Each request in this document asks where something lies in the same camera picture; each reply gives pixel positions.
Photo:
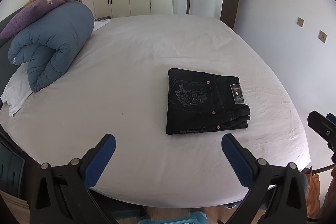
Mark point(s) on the orange cloth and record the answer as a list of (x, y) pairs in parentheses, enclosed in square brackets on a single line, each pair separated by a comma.
[(313, 193)]

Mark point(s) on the blue rolled duvet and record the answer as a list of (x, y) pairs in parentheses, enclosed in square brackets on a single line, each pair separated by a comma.
[(50, 44)]

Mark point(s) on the purple pillow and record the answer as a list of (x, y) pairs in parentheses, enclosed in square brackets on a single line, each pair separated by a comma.
[(29, 15)]

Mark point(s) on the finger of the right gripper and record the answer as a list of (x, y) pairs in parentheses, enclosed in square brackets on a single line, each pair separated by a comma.
[(331, 118), (323, 127)]

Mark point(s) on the white bed mattress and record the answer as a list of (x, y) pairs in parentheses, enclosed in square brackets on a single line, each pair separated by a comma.
[(118, 84)]

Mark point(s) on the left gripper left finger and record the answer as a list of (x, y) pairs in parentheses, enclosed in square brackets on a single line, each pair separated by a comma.
[(62, 192)]

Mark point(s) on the black jeans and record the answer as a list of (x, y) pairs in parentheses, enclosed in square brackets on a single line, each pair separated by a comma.
[(200, 102)]

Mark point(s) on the white pillow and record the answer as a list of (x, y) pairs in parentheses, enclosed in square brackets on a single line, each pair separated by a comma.
[(17, 90)]

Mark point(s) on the wall switch plate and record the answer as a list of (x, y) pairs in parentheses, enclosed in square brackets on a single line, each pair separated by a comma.
[(300, 22)]

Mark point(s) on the wall socket plate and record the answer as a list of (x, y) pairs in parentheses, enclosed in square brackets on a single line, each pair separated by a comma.
[(322, 36)]

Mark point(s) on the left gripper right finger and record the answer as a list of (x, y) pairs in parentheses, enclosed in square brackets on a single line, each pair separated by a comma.
[(287, 204)]

